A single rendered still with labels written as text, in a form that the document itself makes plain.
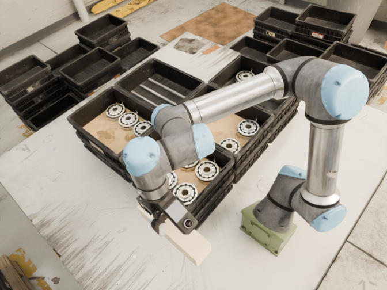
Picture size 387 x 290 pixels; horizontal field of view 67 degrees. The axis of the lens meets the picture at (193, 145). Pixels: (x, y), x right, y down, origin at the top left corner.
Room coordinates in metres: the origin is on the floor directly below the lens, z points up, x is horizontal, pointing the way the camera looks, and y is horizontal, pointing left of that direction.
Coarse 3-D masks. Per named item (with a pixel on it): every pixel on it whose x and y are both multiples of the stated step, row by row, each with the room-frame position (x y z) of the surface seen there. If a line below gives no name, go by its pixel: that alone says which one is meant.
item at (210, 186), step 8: (152, 128) 0.90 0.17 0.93; (144, 136) 0.86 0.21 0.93; (224, 152) 0.71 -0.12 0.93; (120, 160) 0.75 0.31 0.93; (232, 160) 0.67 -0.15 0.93; (224, 168) 0.64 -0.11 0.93; (216, 176) 0.60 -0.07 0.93; (208, 184) 0.57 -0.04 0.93; (200, 192) 0.54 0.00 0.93; (200, 200) 0.52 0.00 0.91; (192, 208) 0.49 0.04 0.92
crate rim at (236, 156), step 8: (200, 88) 1.13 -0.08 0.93; (216, 88) 1.12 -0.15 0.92; (192, 96) 1.08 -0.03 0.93; (264, 112) 0.90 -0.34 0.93; (272, 120) 0.86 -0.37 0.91; (264, 128) 0.82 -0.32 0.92; (256, 136) 0.77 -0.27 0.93; (216, 144) 0.76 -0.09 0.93; (248, 144) 0.73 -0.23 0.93; (232, 152) 0.70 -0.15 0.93; (240, 152) 0.70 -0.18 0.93
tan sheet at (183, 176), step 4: (200, 160) 0.76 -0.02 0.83; (204, 160) 0.76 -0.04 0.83; (220, 168) 0.70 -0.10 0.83; (176, 172) 0.72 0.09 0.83; (180, 172) 0.71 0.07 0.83; (184, 172) 0.71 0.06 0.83; (188, 172) 0.71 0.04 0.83; (192, 172) 0.70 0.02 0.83; (180, 176) 0.69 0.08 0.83; (184, 176) 0.69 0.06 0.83; (188, 176) 0.69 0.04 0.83; (192, 176) 0.68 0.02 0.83; (180, 180) 0.67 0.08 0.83; (184, 180) 0.67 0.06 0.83; (188, 180) 0.67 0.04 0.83; (192, 180) 0.66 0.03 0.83; (196, 180) 0.66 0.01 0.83; (196, 184) 0.64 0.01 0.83; (200, 184) 0.64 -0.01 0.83; (200, 188) 0.62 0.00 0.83; (172, 192) 0.62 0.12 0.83
